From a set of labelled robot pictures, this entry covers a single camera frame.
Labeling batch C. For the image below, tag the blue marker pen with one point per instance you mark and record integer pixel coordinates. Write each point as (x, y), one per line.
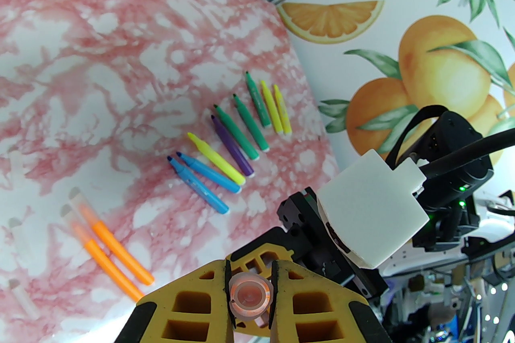
(199, 186)
(211, 174)

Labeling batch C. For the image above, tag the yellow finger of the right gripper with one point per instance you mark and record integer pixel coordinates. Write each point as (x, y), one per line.
(261, 253)

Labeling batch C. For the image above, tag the clear plastic pen cap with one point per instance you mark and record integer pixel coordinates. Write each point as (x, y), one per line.
(19, 233)
(249, 295)
(24, 299)

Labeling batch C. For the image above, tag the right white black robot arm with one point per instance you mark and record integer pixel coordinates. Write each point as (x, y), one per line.
(497, 229)

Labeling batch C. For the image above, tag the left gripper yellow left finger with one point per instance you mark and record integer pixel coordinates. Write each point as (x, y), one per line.
(189, 309)

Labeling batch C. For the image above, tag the green marker pen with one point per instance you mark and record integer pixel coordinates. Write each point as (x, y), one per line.
(251, 124)
(257, 100)
(237, 134)

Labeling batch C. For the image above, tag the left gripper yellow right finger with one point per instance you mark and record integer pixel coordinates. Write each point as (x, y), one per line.
(318, 309)

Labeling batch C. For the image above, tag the yellow marker pen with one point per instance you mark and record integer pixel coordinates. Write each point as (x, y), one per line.
(283, 112)
(271, 108)
(219, 160)

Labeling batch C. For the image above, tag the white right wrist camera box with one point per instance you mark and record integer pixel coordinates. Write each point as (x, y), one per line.
(370, 208)

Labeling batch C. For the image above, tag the purple marker pen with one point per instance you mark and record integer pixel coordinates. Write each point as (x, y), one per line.
(233, 146)

